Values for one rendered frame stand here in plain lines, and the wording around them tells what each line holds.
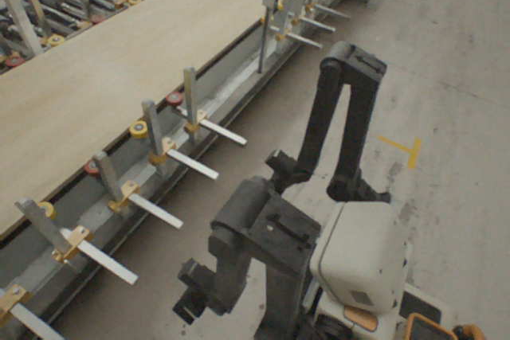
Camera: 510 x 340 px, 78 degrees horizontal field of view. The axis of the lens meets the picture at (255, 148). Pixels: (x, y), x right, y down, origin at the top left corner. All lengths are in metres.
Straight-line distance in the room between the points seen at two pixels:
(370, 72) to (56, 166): 1.21
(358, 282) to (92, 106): 1.37
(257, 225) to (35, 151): 1.27
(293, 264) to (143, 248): 1.83
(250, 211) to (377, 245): 0.37
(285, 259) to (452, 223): 2.45
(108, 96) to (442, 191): 2.47
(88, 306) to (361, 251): 1.71
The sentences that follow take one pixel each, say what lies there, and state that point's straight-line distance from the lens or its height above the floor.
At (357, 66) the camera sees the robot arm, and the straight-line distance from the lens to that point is 0.70.
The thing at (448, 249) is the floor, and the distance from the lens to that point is 2.66.
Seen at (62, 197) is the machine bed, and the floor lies 0.80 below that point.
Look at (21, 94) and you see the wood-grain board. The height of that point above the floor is 0.90.
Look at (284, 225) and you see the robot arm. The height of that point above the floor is 1.62.
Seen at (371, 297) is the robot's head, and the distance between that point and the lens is 0.74.
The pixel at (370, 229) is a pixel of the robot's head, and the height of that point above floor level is 1.38.
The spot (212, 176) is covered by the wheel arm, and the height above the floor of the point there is 0.85.
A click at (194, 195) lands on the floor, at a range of 2.33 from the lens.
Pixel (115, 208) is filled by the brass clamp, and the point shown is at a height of 0.82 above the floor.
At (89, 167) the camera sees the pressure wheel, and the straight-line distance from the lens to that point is 1.43.
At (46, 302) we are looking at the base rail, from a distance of 1.46.
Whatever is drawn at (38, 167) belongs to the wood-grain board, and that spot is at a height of 0.90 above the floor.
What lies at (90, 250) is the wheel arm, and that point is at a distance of 1.32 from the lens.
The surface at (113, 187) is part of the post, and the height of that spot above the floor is 0.93.
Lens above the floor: 1.98
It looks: 50 degrees down
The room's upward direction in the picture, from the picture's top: 9 degrees clockwise
